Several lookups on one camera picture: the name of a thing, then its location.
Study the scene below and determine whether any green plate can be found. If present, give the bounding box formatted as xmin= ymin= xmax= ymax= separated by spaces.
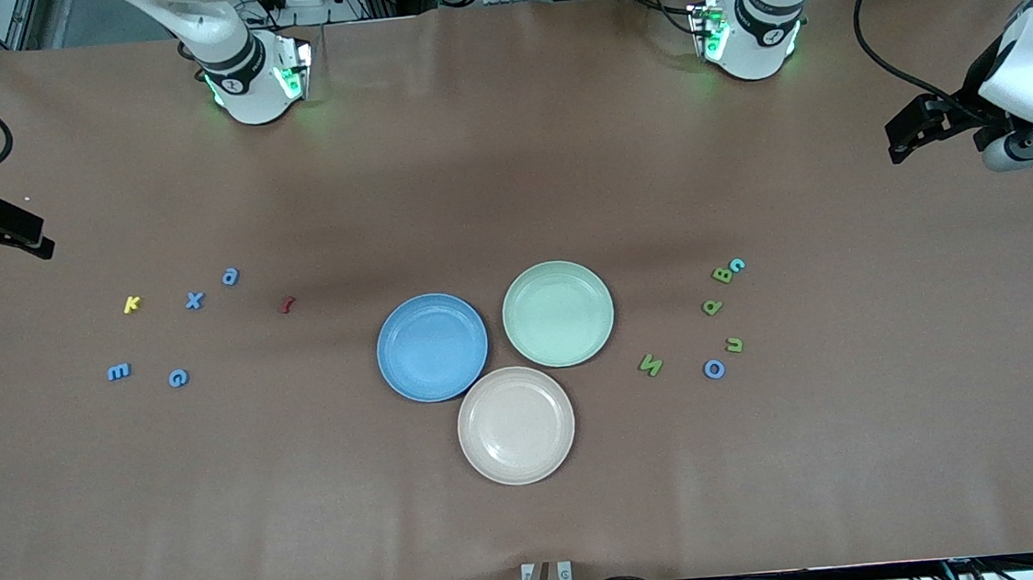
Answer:
xmin=498 ymin=256 xmax=619 ymax=373

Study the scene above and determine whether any blue plate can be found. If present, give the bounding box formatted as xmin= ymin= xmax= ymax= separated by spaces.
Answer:
xmin=372 ymin=290 xmax=494 ymax=406

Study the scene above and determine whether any beige plate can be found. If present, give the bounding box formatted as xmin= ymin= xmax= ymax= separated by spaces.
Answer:
xmin=453 ymin=362 xmax=580 ymax=491

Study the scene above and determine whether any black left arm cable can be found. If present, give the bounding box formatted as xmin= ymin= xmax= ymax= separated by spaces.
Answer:
xmin=850 ymin=0 xmax=982 ymax=112

